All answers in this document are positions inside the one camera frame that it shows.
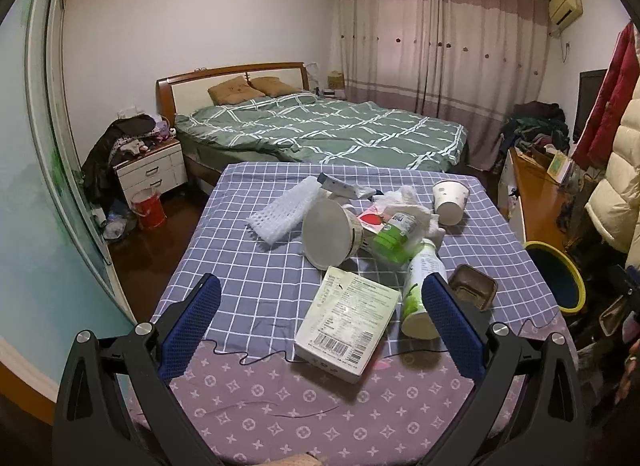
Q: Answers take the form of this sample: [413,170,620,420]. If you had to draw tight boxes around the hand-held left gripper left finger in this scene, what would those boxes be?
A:
[52,273,223,466]

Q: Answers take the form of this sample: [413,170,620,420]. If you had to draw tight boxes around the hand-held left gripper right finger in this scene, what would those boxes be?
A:
[420,272,586,466]

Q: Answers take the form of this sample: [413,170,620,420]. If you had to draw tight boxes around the brown plastic tray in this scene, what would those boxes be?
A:
[447,266,499,314]

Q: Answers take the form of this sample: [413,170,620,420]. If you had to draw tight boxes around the pale green floral carton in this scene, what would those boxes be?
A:
[293,266,402,384]

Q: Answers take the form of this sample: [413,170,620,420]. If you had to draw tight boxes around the yellow-rimmed blue trash bin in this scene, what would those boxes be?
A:
[522,241,586,315]

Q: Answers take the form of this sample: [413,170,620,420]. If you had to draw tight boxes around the white towel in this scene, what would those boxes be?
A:
[372,185,446,247]

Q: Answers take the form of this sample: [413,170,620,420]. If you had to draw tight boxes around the pink cardboard box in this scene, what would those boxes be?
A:
[356,203,396,247]

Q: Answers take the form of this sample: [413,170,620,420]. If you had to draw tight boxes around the white foam net sleeve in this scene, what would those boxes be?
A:
[246,177,325,247]

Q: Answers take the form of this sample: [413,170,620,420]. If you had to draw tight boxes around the green and white drink bottle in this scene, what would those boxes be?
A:
[401,239,449,339]

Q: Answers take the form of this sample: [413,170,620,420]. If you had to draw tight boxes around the purple checked tablecloth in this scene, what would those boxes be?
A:
[150,162,568,362]

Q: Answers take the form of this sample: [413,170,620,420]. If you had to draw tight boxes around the small green-capped clear bottle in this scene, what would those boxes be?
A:
[372,213,425,265]

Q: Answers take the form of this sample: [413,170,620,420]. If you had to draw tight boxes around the red bucket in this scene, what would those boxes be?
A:
[131,188,168,231]

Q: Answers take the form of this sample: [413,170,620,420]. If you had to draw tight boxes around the plastic bags on floor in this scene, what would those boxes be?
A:
[92,201,136,241]

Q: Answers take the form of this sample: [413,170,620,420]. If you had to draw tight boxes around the white paper cup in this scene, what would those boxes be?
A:
[432,180,472,227]

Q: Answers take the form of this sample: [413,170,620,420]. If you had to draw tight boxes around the mauve patterned cloth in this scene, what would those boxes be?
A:
[125,331,526,466]

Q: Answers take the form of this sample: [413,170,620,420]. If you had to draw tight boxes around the white board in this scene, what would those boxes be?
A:
[497,148,521,221]

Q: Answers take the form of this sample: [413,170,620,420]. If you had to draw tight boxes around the white nightstand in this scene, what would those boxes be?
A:
[114,140,188,204]

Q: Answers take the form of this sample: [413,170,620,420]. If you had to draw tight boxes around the wooden desk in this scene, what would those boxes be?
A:
[507,146,591,251]

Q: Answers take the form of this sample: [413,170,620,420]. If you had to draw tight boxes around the white squeeze tube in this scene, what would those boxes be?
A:
[318,172,376,201]

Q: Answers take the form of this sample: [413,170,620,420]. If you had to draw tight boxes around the pile of clothes on nightstand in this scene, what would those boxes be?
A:
[81,114,173,207]

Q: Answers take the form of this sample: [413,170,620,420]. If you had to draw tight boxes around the green framed card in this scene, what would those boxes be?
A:
[547,151,571,179]

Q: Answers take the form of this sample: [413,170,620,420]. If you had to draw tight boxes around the cream puffer jacket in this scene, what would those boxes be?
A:
[585,123,640,267]

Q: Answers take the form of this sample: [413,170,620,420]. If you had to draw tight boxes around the pile of dark clothes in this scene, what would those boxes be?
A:
[497,102,571,157]

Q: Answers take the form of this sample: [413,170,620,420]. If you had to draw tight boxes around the painted wardrobe sliding door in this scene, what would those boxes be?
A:
[0,0,136,331]

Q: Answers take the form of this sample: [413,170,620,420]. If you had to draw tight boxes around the green checked quilt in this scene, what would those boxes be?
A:
[174,93,468,171]

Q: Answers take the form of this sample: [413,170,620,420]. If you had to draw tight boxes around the wooden bed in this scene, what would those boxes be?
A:
[156,62,471,171]

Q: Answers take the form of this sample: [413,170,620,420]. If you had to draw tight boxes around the brown pillow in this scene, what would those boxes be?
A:
[207,78,266,105]
[248,76,301,97]

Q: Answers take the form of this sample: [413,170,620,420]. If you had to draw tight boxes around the black television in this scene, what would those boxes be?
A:
[572,69,608,141]

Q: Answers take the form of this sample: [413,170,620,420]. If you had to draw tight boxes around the pink and mauve curtain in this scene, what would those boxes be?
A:
[332,0,551,169]

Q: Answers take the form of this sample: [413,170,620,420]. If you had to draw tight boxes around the red coat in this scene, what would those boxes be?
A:
[571,20,640,171]

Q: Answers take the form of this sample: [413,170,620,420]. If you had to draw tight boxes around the beige air conditioner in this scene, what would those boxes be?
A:
[548,0,583,35]

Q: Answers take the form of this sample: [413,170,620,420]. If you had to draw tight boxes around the thin black cable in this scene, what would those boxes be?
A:
[200,341,451,367]

